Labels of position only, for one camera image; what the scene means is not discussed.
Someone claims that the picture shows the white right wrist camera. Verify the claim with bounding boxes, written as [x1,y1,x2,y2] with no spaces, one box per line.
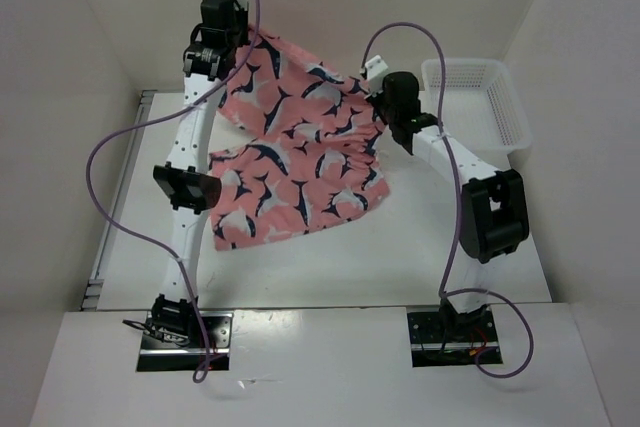
[361,55,389,94]

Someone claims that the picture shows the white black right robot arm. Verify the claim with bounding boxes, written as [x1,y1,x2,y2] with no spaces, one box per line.
[361,67,530,340]

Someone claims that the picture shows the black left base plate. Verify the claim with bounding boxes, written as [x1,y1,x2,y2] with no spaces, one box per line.
[136,312,233,373]

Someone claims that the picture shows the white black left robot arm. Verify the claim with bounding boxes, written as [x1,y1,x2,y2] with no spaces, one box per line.
[151,0,248,347]

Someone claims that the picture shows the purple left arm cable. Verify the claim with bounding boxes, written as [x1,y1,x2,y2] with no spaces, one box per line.
[85,0,262,384]

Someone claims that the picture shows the white plastic laundry basket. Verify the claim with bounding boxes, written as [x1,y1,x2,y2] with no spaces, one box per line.
[421,58,532,154]

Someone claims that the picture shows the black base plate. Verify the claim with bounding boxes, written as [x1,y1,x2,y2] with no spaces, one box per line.
[407,306,503,368]
[136,312,233,373]

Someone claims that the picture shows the aluminium table frame rail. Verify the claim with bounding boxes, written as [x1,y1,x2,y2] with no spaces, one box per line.
[79,90,157,312]

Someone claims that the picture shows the pink shark print shorts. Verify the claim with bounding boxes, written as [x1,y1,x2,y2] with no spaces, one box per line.
[209,31,390,251]

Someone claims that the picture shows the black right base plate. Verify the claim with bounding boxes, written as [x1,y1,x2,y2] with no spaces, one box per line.
[407,306,503,368]

